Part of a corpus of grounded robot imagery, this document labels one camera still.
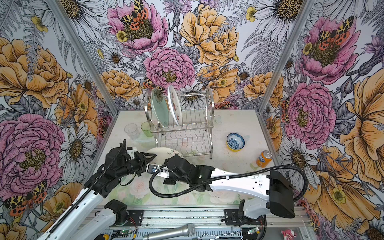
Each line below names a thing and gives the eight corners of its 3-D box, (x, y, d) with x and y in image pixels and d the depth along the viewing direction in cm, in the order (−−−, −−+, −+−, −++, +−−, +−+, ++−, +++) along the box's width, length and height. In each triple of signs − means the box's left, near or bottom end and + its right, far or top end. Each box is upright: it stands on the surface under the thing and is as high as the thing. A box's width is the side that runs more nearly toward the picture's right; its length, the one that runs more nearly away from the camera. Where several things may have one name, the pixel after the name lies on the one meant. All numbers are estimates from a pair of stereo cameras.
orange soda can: (256, 168, 93) (263, 159, 84) (254, 160, 97) (260, 150, 88) (266, 168, 93) (274, 159, 84) (263, 160, 97) (270, 150, 88)
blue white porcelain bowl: (223, 142, 103) (224, 137, 99) (230, 135, 107) (231, 130, 103) (239, 153, 98) (241, 148, 93) (245, 145, 102) (248, 140, 97)
